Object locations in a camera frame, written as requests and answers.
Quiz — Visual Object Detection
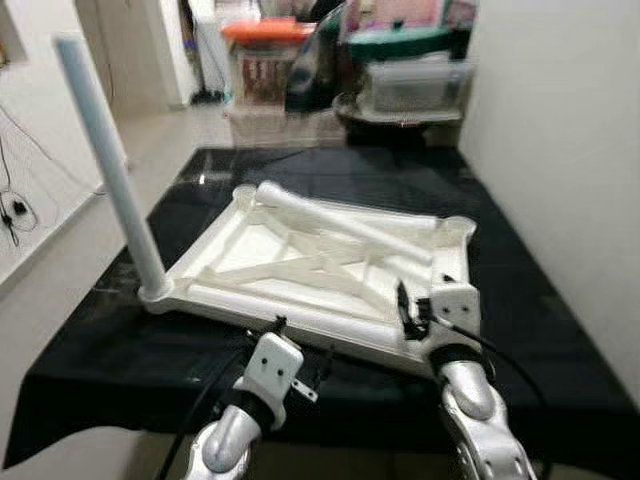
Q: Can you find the black tablecloth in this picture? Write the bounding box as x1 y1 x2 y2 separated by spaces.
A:
3 145 640 476

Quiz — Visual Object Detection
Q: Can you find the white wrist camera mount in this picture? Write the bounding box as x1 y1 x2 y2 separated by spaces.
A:
418 283 483 351
243 333 306 406

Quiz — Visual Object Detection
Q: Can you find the clear plastic storage container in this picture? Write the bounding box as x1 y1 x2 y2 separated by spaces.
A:
360 58 471 113

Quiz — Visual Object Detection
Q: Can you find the green pot lid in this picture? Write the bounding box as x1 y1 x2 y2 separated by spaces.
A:
348 25 456 63

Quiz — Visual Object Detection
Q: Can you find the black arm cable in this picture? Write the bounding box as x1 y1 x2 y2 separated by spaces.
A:
160 340 251 480
430 315 551 480

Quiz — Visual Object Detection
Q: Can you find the mop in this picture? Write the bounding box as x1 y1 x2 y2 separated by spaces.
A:
188 88 227 106

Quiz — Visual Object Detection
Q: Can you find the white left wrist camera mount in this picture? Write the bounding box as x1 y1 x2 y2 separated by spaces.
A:
243 333 306 406

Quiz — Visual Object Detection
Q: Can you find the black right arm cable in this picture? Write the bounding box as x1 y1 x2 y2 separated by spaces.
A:
430 315 551 480

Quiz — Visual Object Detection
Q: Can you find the white plastic table top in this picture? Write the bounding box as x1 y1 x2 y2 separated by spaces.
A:
140 183 479 376

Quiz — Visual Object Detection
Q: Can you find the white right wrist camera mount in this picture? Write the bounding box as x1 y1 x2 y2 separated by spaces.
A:
418 283 483 351

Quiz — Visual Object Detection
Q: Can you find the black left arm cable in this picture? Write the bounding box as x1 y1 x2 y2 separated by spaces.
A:
160 340 251 480

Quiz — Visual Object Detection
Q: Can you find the black bag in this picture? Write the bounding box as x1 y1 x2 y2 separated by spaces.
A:
285 5 351 113

